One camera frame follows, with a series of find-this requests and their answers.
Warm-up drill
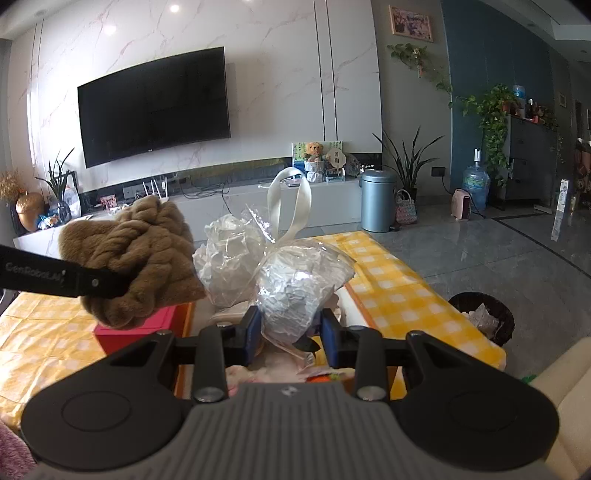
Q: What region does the crocheted strawberry toy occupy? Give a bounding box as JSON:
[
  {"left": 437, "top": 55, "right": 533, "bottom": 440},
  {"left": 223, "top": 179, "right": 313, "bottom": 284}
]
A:
[{"left": 307, "top": 373, "right": 342, "bottom": 383}]

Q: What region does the clear plastic gift bag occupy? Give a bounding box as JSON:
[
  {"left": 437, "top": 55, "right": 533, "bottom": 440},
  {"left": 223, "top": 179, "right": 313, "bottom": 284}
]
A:
[{"left": 193, "top": 167, "right": 355, "bottom": 349}]

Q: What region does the brown knitted scarf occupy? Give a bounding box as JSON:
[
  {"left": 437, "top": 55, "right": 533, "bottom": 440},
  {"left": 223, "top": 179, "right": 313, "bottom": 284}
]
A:
[{"left": 59, "top": 196, "right": 205, "bottom": 330}]

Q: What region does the orange open cardboard box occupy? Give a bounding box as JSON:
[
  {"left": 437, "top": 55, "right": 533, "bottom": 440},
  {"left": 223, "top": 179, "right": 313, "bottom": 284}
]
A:
[{"left": 183, "top": 285, "right": 389, "bottom": 394}]

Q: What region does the golden vase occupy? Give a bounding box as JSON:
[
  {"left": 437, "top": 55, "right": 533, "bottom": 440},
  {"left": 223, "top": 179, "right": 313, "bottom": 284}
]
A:
[{"left": 15, "top": 192, "right": 45, "bottom": 232}]

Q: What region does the yellow checkered tablecloth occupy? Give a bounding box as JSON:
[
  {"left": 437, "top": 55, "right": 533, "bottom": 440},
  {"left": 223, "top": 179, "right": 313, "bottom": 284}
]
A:
[{"left": 1, "top": 231, "right": 506, "bottom": 429}]

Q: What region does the potted green plant left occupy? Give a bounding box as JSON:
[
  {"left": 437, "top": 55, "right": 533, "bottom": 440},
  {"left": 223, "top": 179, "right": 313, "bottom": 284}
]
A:
[{"left": 37, "top": 149, "right": 74, "bottom": 224}]

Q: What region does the red cube box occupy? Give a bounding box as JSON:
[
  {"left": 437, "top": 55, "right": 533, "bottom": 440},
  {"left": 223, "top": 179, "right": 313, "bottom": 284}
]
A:
[{"left": 93, "top": 305, "right": 186, "bottom": 355}]

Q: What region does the black waste basket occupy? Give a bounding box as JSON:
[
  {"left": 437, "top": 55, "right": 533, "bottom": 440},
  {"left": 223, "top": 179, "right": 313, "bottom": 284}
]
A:
[{"left": 449, "top": 292, "right": 515, "bottom": 346}]

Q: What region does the woven pink handbag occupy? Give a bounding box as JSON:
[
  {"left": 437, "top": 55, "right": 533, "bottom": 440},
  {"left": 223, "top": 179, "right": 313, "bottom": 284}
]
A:
[{"left": 394, "top": 189, "right": 418, "bottom": 225}]

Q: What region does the white marble tv console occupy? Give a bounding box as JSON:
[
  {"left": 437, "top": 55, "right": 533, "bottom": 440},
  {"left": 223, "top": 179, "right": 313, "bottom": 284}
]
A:
[{"left": 13, "top": 180, "right": 362, "bottom": 258}]

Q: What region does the white wifi router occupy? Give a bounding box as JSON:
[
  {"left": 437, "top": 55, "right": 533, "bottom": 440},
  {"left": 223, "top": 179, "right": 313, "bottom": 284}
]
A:
[{"left": 142, "top": 177, "right": 169, "bottom": 202}]

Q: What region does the grey metal trash bin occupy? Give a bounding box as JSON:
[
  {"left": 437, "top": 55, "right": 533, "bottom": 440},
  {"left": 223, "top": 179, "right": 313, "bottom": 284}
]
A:
[{"left": 360, "top": 170, "right": 396, "bottom": 233}]

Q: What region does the pink small heater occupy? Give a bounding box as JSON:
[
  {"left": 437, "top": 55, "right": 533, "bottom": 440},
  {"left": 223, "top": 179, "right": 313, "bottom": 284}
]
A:
[{"left": 451, "top": 189, "right": 472, "bottom": 221}]

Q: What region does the tall floor plant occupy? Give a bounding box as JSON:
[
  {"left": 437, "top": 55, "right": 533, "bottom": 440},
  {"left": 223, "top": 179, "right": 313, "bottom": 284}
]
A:
[{"left": 374, "top": 127, "right": 445, "bottom": 200}]

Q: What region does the purple fluffy blanket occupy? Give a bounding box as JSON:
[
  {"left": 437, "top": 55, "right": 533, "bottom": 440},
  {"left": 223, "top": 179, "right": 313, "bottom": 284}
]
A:
[{"left": 0, "top": 422, "right": 36, "bottom": 480}]

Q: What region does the blue water jug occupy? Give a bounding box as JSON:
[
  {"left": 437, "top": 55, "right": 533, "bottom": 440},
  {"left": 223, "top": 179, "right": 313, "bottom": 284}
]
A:
[{"left": 463, "top": 149, "right": 491, "bottom": 214}]

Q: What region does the teddy bear on console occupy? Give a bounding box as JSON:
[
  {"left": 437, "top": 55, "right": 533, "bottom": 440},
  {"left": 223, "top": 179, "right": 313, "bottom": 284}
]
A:
[{"left": 304, "top": 142, "right": 325, "bottom": 184}]

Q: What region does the hanging ivy plant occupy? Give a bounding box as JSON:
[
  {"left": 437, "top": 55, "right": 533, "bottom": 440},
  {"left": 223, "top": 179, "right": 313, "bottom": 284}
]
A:
[{"left": 387, "top": 43, "right": 518, "bottom": 186}]

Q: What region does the black wall television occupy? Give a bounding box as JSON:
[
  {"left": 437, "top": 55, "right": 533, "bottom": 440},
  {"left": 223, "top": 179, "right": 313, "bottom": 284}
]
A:
[{"left": 77, "top": 47, "right": 230, "bottom": 168}]

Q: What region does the framed wall picture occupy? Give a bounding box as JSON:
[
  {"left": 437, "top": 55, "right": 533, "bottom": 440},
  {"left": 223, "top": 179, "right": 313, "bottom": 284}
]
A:
[{"left": 389, "top": 6, "right": 433, "bottom": 42}]

